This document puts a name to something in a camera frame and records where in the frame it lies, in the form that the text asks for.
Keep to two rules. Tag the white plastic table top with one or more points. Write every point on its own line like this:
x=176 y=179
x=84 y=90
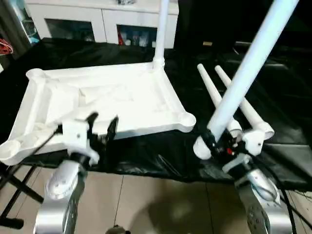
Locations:
x=107 y=97

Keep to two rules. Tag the white plastic table leg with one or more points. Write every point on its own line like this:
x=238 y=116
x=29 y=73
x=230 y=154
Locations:
x=161 y=34
x=248 y=68
x=253 y=114
x=212 y=90

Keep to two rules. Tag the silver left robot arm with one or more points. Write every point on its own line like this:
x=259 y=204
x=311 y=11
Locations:
x=63 y=195

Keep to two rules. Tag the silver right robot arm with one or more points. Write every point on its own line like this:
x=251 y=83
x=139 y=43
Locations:
x=258 y=195

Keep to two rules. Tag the black mat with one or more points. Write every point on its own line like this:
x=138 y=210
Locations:
x=161 y=156

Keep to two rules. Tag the black robot left foot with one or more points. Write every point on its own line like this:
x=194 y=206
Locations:
x=117 y=230

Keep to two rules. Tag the white cabinet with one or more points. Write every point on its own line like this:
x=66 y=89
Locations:
x=87 y=17

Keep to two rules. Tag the red clothes hanger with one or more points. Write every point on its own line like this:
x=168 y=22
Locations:
x=4 y=46

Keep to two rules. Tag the pale blue translucent object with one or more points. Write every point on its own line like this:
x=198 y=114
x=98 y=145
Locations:
x=27 y=22

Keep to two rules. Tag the dark glass bowl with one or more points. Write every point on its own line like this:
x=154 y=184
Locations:
x=126 y=1

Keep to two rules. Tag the large black furniture piece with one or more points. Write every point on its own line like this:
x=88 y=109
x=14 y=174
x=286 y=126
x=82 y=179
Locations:
x=243 y=19

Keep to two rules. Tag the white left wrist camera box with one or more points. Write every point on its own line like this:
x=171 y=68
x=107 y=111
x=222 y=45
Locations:
x=78 y=136

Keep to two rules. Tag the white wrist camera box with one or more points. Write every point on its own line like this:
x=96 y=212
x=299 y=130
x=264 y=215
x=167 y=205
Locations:
x=254 y=142
x=78 y=136

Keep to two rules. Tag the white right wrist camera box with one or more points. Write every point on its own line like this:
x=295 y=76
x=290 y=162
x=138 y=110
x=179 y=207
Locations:
x=254 y=142

